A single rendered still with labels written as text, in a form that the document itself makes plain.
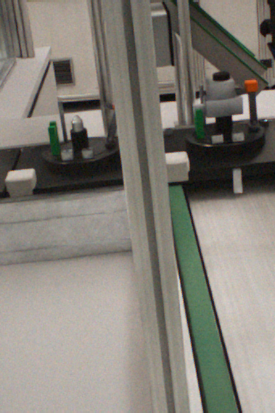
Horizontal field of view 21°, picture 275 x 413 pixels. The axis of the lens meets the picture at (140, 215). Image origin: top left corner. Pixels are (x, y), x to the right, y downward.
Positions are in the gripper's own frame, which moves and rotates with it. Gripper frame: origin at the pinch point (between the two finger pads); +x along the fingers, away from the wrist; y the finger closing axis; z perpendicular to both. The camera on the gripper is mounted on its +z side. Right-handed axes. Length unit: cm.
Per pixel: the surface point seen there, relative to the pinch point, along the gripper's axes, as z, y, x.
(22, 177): -46.2, -11.5, 10.5
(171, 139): -20.7, 6.2, 12.5
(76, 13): -58, 407, 41
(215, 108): -13.1, -2.1, 5.4
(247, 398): -19, -65, 18
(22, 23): -65, 165, 11
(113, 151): -31.4, -3.2, 10.4
